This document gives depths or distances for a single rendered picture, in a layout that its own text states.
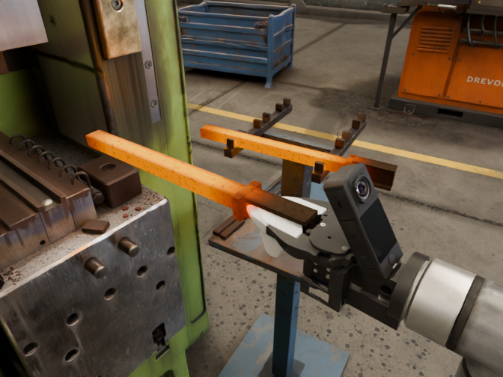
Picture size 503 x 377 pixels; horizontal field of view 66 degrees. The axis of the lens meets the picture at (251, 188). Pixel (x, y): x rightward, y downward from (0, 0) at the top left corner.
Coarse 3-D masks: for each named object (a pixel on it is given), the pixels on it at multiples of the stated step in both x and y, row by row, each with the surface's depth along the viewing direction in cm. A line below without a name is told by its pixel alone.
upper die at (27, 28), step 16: (0, 0) 55; (16, 0) 57; (32, 0) 58; (0, 16) 56; (16, 16) 57; (32, 16) 59; (0, 32) 57; (16, 32) 58; (32, 32) 60; (0, 48) 57
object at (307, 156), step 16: (208, 128) 90; (224, 128) 90; (240, 144) 87; (256, 144) 84; (272, 144) 83; (288, 144) 83; (304, 160) 80; (320, 160) 78; (336, 160) 78; (352, 160) 77; (368, 160) 76; (384, 176) 74
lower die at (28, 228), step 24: (0, 144) 93; (24, 168) 82; (0, 192) 76; (24, 192) 75; (72, 192) 76; (0, 216) 70; (24, 216) 70; (48, 216) 73; (72, 216) 77; (96, 216) 81; (0, 240) 67; (24, 240) 71; (48, 240) 75; (0, 264) 69
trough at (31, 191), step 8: (0, 160) 88; (8, 160) 85; (0, 168) 85; (8, 168) 85; (16, 168) 83; (8, 176) 82; (16, 176) 82; (24, 176) 82; (16, 184) 80; (24, 184) 80; (32, 184) 80; (40, 184) 78; (32, 192) 77; (40, 192) 77; (48, 192) 76; (40, 200) 75; (56, 200) 75; (48, 208) 73
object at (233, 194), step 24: (96, 144) 68; (120, 144) 65; (144, 168) 61; (168, 168) 57; (192, 168) 56; (216, 192) 52; (240, 192) 49; (264, 192) 49; (240, 216) 49; (288, 216) 45; (312, 216) 44
